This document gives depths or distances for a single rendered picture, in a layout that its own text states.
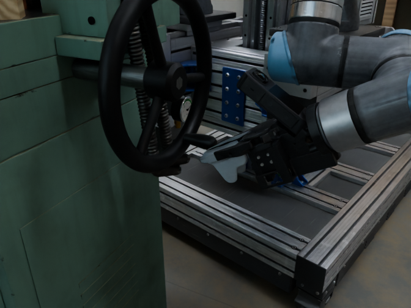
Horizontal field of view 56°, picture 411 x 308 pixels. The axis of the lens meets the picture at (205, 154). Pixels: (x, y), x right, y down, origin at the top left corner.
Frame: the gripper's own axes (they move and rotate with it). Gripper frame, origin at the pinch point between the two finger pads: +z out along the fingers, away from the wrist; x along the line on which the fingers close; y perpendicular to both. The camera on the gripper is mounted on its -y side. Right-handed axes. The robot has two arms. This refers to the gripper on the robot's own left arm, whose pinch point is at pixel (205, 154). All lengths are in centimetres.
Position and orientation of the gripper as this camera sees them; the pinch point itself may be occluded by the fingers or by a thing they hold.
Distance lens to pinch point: 63.4
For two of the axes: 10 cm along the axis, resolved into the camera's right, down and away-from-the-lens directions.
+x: 4.5, -4.0, 8.0
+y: 4.5, 8.8, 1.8
